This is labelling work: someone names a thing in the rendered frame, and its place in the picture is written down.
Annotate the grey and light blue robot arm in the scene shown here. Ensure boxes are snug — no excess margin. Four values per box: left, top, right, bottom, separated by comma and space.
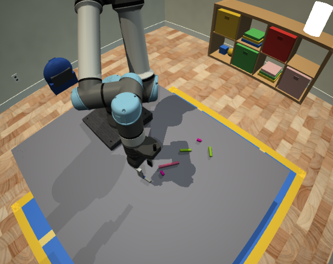
71, 0, 158, 139

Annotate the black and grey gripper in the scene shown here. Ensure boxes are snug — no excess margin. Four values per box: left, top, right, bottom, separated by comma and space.
120, 129, 161, 178

